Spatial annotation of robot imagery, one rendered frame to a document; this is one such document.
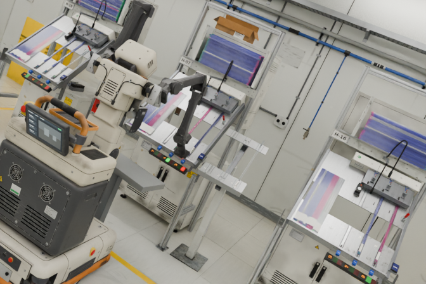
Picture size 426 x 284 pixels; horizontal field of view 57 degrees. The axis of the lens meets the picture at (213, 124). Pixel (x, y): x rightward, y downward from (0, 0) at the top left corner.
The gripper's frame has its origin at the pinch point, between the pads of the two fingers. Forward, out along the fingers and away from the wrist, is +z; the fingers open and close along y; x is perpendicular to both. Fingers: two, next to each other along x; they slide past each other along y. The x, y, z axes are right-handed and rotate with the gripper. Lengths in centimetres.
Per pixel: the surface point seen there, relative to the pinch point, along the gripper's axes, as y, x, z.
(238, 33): 33, -134, -7
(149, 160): 41, -3, 45
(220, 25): 53, -134, -8
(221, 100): 5, -62, -2
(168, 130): 26.0, -16.3, 3.9
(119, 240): 11, 66, 34
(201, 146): -4.5, -18.5, 4.0
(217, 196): -32.5, 2.0, 22.1
